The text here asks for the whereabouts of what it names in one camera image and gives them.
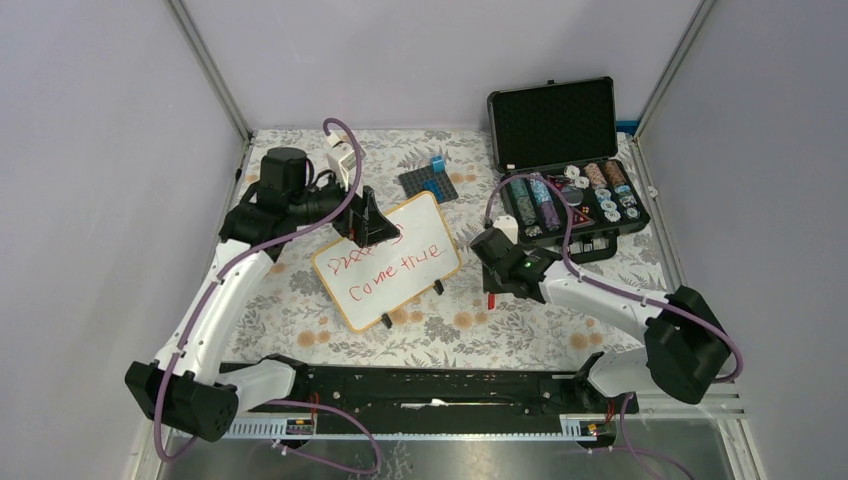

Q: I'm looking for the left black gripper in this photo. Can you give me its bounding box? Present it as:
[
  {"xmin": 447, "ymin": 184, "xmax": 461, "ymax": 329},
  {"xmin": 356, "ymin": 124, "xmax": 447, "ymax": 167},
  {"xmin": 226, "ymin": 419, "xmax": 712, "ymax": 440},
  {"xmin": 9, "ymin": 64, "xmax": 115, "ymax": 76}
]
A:
[{"xmin": 290, "ymin": 164, "xmax": 399, "ymax": 246}]

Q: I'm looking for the yellow framed whiteboard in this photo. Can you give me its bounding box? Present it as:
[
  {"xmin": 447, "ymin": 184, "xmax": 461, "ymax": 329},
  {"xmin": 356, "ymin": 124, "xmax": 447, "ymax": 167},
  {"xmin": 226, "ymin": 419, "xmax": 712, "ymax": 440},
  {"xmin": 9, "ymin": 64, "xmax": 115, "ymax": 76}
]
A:
[{"xmin": 312, "ymin": 192, "xmax": 462, "ymax": 332}]

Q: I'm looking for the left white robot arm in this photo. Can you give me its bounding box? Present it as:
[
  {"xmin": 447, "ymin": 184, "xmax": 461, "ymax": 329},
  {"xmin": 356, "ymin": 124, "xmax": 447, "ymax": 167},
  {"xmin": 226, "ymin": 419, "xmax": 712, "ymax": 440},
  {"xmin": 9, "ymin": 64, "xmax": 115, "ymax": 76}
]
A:
[{"xmin": 124, "ymin": 147, "xmax": 400, "ymax": 442}]

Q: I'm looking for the purple poker chip stack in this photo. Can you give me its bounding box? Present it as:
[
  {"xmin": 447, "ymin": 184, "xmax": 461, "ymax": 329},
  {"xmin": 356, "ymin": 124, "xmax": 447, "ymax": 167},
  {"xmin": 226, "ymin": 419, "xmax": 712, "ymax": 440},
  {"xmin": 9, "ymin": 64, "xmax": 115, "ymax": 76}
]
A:
[{"xmin": 539, "ymin": 201, "xmax": 561, "ymax": 231}]

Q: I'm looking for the grey lego baseplate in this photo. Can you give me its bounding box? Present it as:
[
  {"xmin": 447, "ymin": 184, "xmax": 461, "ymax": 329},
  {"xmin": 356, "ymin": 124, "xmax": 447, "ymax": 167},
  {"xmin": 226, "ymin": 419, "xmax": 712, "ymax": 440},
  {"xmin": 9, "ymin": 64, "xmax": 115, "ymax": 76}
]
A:
[{"xmin": 397, "ymin": 167, "xmax": 459, "ymax": 204}]

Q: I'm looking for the green poker chip stack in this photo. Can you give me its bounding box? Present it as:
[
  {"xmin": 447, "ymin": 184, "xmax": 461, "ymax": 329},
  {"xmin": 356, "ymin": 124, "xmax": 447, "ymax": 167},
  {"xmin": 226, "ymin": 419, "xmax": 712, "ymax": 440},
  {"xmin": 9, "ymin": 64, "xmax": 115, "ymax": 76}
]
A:
[{"xmin": 509, "ymin": 178, "xmax": 537, "ymax": 227}]

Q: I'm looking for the blue poker chip stack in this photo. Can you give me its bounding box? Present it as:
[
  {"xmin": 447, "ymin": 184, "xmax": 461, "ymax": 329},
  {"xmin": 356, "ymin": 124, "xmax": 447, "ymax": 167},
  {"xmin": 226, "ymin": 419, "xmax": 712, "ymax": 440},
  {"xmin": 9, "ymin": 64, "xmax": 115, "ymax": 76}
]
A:
[{"xmin": 528, "ymin": 173, "xmax": 553, "ymax": 206}]

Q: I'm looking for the red triangle dice box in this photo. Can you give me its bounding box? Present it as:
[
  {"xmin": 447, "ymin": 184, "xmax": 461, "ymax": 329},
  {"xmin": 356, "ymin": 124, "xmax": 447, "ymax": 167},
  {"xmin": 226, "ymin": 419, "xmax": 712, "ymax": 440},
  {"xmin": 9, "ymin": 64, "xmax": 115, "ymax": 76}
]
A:
[{"xmin": 571, "ymin": 207, "xmax": 595, "ymax": 229}]

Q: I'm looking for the light blue lego brick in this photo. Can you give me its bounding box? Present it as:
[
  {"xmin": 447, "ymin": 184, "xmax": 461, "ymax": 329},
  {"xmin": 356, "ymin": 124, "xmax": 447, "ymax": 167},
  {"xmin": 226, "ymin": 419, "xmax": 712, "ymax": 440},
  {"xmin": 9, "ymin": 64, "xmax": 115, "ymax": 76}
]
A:
[{"xmin": 430, "ymin": 155, "xmax": 446, "ymax": 174}]

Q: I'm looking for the round dealer button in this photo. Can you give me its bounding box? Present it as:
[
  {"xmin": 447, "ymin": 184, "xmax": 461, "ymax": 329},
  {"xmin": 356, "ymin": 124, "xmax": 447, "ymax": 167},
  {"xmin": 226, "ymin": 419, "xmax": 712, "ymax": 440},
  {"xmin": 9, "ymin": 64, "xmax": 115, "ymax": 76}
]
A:
[{"xmin": 561, "ymin": 186, "xmax": 584, "ymax": 207}]

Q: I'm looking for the black poker chip case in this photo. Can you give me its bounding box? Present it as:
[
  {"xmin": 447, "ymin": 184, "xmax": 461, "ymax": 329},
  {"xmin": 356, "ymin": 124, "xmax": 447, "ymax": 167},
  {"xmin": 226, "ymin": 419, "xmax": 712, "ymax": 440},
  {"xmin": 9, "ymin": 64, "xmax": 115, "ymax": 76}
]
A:
[{"xmin": 487, "ymin": 76, "xmax": 650, "ymax": 264}]

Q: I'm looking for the pink poker chip stack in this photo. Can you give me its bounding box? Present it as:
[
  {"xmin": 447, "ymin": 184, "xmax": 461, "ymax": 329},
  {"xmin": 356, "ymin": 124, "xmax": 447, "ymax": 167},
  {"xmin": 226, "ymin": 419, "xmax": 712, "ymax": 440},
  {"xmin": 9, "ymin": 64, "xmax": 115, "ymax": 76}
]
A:
[{"xmin": 584, "ymin": 163, "xmax": 608, "ymax": 190}]

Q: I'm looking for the floral tablecloth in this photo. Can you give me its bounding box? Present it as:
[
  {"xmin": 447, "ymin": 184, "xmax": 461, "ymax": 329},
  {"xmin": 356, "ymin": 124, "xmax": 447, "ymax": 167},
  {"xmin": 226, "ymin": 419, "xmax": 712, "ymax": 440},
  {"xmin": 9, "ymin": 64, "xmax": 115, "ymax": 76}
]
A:
[{"xmin": 224, "ymin": 129, "xmax": 638, "ymax": 371}]

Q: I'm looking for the brown poker chip stack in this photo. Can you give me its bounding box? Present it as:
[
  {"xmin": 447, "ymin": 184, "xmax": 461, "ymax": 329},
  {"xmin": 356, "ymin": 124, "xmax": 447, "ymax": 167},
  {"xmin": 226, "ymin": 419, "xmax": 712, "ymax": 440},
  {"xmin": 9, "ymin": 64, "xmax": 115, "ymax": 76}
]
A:
[{"xmin": 602, "ymin": 160, "xmax": 627, "ymax": 189}]

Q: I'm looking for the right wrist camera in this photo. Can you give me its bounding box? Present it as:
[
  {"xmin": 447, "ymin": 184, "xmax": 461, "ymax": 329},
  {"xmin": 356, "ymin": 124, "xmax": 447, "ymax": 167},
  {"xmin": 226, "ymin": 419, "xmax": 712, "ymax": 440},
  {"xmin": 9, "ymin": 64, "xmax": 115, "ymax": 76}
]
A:
[{"xmin": 492, "ymin": 215, "xmax": 519, "ymax": 244}]

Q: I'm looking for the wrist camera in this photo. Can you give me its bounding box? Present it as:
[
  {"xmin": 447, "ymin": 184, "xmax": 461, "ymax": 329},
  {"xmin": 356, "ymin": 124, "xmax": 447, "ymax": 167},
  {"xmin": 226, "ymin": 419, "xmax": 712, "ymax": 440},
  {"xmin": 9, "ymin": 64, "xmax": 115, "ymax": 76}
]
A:
[
  {"xmin": 492, "ymin": 215, "xmax": 519, "ymax": 244},
  {"xmin": 326, "ymin": 133, "xmax": 357, "ymax": 191}
]

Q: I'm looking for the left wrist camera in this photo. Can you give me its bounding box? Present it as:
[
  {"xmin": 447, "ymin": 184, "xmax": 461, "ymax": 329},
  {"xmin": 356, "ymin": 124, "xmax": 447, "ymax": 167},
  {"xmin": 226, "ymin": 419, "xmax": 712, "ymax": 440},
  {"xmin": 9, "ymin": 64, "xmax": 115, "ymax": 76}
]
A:
[{"xmin": 326, "ymin": 133, "xmax": 357, "ymax": 191}]

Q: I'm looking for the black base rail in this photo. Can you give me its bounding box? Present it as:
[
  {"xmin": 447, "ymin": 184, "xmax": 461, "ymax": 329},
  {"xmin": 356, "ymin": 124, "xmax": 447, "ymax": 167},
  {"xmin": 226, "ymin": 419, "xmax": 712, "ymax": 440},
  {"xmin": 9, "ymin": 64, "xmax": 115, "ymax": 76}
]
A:
[{"xmin": 248, "ymin": 362, "xmax": 641, "ymax": 436}]

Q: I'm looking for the white cable duct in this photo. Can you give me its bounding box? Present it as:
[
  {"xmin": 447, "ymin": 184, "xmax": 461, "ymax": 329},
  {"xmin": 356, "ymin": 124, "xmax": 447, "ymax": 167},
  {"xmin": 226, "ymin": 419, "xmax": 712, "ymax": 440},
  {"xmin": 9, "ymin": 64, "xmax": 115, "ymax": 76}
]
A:
[{"xmin": 223, "ymin": 413, "xmax": 614, "ymax": 442}]

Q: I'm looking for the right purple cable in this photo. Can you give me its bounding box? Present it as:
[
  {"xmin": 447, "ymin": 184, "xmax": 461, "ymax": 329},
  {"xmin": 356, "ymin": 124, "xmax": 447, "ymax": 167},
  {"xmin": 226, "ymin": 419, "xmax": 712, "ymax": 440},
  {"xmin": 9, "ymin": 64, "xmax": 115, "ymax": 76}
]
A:
[{"xmin": 483, "ymin": 173, "xmax": 745, "ymax": 480}]

